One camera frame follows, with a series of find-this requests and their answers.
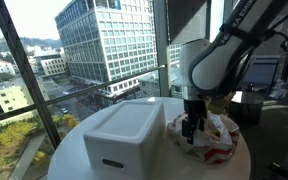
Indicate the yellow wrist camera mount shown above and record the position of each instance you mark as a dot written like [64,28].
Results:
[217,106]

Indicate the black monitor on desk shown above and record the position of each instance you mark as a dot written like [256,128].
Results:
[261,73]

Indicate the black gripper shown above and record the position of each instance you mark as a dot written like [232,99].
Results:
[196,114]

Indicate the white plastic storage box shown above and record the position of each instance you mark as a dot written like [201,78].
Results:
[124,144]

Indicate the dark waste bin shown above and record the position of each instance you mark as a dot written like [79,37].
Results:
[246,107]

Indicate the round white table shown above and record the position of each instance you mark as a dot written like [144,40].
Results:
[70,161]

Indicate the white red plastic bag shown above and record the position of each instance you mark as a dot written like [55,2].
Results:
[214,145]

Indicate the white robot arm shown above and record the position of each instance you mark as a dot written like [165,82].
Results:
[211,69]

